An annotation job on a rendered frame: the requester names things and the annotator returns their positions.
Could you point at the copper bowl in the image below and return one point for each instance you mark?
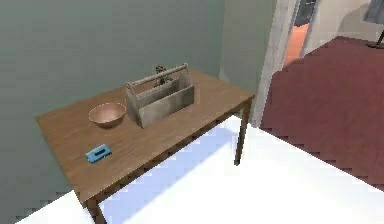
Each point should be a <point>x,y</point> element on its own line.
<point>107,115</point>

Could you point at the brown wooden table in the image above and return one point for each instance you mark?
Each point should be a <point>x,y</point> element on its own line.
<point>160,140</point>

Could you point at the grey wooden tool caddy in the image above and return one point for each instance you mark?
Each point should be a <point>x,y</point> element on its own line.
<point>163,103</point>

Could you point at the small blue flat box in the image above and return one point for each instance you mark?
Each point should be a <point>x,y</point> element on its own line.
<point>98,153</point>

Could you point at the small dark figurine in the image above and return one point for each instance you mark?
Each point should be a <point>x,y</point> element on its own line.
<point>161,70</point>

